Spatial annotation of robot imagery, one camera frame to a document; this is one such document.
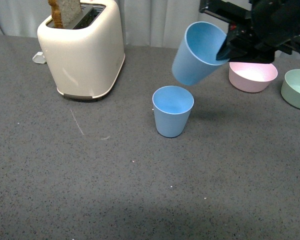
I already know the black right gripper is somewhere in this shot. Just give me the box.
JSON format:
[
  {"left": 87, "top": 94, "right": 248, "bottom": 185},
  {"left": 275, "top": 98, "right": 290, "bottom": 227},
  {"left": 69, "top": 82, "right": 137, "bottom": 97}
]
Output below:
[{"left": 199, "top": 0, "right": 300, "bottom": 64}]

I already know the light blue plastic cup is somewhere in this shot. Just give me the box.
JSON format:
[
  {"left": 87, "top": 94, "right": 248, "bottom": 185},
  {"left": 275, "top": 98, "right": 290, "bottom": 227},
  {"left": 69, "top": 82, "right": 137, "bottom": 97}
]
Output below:
[{"left": 152, "top": 85, "right": 195, "bottom": 138}]

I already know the pink plastic bowl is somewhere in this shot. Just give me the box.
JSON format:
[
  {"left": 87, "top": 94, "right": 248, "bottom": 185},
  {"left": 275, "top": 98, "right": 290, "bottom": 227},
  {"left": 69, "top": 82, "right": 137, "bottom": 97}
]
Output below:
[{"left": 228, "top": 62, "right": 278, "bottom": 93}]

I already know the green plastic bowl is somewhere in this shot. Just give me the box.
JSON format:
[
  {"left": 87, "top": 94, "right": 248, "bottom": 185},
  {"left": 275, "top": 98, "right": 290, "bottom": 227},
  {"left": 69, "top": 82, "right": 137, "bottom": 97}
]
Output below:
[{"left": 281, "top": 69, "right": 300, "bottom": 109}]

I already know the white pleated curtain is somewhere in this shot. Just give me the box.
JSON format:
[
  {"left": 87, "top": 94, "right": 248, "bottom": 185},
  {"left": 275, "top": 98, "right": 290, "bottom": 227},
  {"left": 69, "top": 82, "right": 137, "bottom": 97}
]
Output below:
[{"left": 0, "top": 0, "right": 300, "bottom": 61}]

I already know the cream white toaster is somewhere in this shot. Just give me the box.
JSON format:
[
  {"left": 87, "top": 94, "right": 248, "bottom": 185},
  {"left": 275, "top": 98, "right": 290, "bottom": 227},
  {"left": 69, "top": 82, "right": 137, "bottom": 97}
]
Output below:
[{"left": 37, "top": 0, "right": 126, "bottom": 100}]

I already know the toasted bread slice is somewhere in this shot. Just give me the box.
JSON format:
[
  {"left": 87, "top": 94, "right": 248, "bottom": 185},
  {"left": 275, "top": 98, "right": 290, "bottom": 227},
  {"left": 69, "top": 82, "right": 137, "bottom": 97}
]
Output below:
[{"left": 47, "top": 0, "right": 82, "bottom": 29}]

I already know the white power plug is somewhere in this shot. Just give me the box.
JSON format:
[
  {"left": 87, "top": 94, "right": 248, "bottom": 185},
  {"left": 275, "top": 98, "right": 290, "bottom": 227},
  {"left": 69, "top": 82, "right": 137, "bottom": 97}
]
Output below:
[{"left": 32, "top": 51, "right": 47, "bottom": 64}]

